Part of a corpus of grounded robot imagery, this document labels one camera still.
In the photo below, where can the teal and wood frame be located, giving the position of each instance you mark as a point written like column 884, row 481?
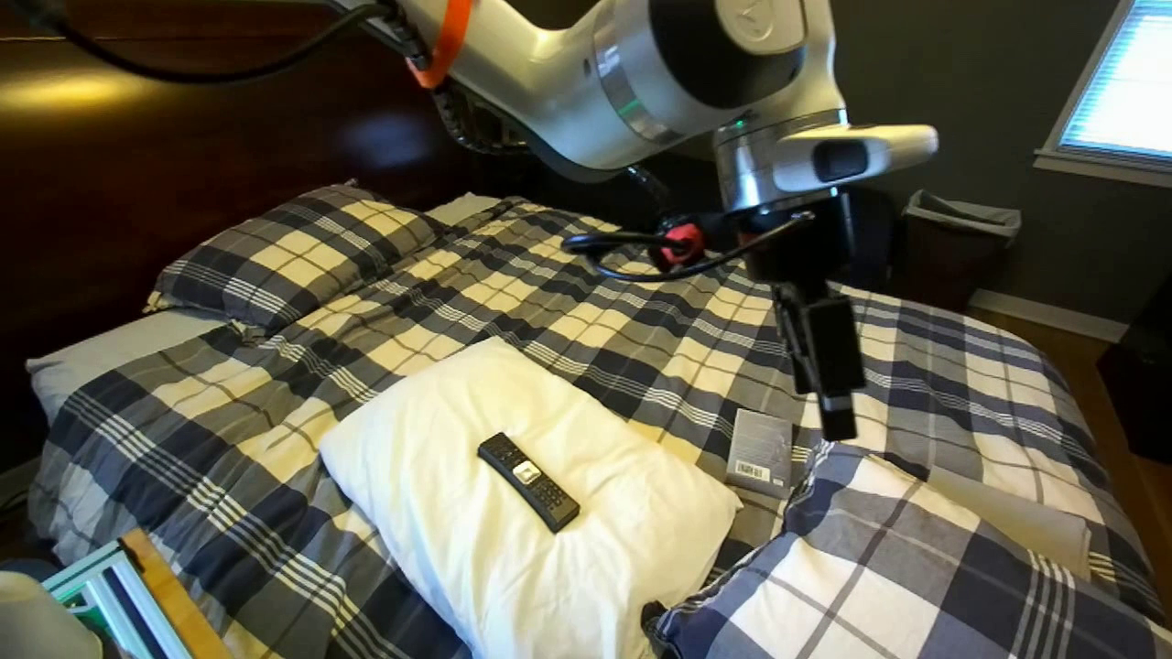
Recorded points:
column 132, row 600

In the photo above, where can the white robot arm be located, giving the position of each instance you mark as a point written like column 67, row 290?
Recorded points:
column 636, row 76

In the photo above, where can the yellow grey plaid pillow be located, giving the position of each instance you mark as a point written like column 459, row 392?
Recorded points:
column 295, row 250

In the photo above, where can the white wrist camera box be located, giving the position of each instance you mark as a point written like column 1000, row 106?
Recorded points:
column 829, row 159

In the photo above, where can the yellow grey plaid comforter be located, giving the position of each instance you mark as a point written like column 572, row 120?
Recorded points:
column 552, row 304

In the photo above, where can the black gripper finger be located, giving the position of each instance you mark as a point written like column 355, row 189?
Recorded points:
column 796, row 341
column 837, row 367

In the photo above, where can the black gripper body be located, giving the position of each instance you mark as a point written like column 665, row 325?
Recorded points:
column 809, row 250

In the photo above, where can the black remote control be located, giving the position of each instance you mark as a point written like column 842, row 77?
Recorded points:
column 527, row 481

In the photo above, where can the black dresser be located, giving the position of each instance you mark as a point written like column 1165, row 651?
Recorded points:
column 1141, row 380

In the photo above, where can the blue white checked pillow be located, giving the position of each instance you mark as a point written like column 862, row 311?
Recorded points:
column 902, row 572

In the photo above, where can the bright window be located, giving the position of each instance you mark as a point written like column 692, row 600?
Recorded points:
column 1123, row 87

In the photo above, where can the plain white pillow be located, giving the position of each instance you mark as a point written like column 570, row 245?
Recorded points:
column 488, row 562

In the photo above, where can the black couch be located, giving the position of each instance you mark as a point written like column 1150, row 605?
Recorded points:
column 880, row 250

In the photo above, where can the grey plastic housing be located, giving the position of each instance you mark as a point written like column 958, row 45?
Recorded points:
column 39, row 624

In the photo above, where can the brown hamper with cloth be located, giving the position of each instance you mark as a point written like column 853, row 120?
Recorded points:
column 958, row 250

